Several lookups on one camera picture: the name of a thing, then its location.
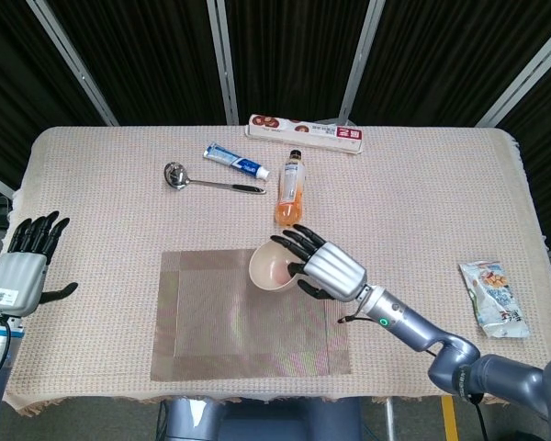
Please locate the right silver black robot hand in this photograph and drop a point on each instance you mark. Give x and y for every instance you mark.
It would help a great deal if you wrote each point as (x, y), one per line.
(335, 271)

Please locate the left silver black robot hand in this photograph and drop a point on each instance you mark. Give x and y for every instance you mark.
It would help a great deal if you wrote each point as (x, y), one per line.
(16, 282)

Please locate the light brown bowl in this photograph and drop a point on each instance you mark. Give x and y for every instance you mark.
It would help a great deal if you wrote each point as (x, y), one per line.
(266, 271)

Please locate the brown woven placemat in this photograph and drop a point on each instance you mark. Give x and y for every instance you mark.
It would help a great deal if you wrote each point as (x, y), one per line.
(234, 331)

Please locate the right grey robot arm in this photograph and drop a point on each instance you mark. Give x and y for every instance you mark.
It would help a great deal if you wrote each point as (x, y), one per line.
(418, 326)

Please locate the orange drink bottle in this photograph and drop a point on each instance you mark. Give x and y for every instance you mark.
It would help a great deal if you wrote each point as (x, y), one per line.
(290, 193)

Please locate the beige woven tablecloth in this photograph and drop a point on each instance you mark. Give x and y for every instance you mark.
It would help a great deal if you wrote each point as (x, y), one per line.
(119, 206)

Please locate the long white cardboard box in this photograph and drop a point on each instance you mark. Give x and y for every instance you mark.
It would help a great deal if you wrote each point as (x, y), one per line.
(303, 133)

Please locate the blue white toothpaste tube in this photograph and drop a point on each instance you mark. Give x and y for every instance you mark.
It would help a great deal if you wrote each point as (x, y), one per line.
(232, 158)

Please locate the silver table leg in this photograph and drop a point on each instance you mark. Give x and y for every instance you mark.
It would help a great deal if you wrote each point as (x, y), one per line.
(389, 420)

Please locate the white snack bag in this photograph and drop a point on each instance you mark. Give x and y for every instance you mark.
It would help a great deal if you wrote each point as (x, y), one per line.
(496, 298)

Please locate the grey blue robot torso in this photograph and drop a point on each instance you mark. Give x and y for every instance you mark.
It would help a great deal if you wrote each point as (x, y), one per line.
(257, 422)

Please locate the dark pleated screen panel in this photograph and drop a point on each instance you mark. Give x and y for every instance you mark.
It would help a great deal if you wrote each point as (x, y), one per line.
(156, 59)
(546, 161)
(23, 92)
(441, 55)
(294, 55)

